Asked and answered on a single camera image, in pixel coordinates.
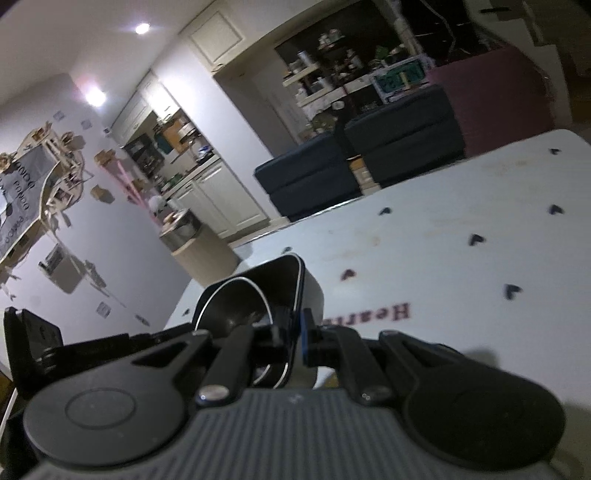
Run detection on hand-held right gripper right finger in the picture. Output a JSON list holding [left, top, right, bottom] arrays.
[[301, 308, 462, 407]]

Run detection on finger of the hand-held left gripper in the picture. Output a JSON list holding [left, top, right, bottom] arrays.
[[62, 323, 195, 355]]

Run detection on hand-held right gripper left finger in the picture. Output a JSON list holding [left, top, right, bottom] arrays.
[[131, 309, 296, 407]]

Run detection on large rectangular steel container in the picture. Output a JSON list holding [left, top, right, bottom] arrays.
[[191, 254, 327, 389]]

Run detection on round steel bowl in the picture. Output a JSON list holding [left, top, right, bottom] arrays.
[[193, 277, 273, 333]]

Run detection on beige cylindrical bin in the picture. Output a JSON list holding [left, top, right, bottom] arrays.
[[159, 209, 241, 288]]

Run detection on white kitchen cabinet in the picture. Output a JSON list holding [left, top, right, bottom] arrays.
[[166, 159, 271, 241]]

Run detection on pink stand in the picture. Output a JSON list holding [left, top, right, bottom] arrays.
[[111, 159, 163, 227]]

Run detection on dark blue chair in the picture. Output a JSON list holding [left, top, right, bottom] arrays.
[[344, 85, 465, 188], [254, 134, 363, 221]]

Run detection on white upper cabinet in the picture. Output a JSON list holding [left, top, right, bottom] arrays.
[[111, 71, 181, 144]]

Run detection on cluttered storage shelf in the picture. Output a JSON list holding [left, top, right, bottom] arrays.
[[281, 28, 416, 134]]

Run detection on colourful sign board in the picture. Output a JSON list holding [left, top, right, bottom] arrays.
[[372, 54, 432, 104]]

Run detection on maroon chair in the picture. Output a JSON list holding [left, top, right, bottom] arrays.
[[425, 46, 555, 158]]

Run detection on small wall picture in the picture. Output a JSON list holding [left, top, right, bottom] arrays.
[[39, 244, 86, 294]]

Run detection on wooden wall decoration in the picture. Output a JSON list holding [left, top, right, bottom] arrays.
[[0, 122, 90, 278]]

